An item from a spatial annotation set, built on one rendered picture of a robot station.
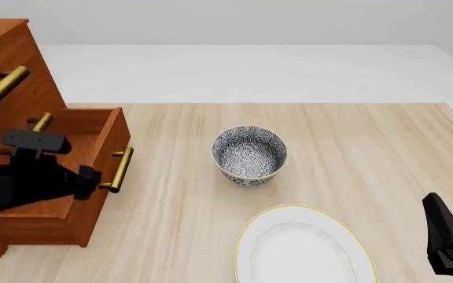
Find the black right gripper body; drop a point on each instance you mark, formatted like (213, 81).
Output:
(452, 263)

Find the patterned black and white bowl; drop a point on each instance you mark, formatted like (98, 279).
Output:
(250, 156)

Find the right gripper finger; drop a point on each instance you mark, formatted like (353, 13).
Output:
(440, 224)

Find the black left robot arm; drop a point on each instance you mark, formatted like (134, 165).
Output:
(10, 188)

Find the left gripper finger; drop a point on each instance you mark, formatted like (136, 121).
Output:
(89, 174)
(83, 192)

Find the white plate with yellow rim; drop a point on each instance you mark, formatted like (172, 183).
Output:
(309, 253)

